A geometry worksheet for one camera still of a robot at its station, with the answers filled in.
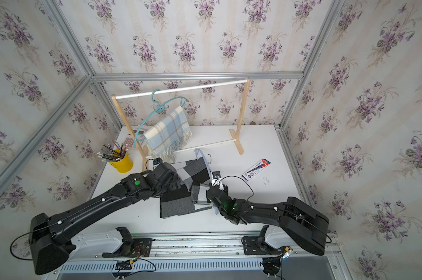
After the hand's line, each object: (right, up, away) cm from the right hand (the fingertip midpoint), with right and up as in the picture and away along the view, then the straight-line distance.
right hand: (211, 185), depth 85 cm
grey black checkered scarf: (-10, +3, +10) cm, 14 cm away
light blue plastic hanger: (+2, -3, -20) cm, 20 cm away
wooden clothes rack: (+16, +25, +25) cm, 39 cm away
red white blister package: (+22, +4, +11) cm, 24 cm away
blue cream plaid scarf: (-22, +25, +5) cm, 34 cm away
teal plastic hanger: (-37, +45, +31) cm, 66 cm away
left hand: (-15, +2, -8) cm, 17 cm away
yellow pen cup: (-51, +13, +8) cm, 53 cm away
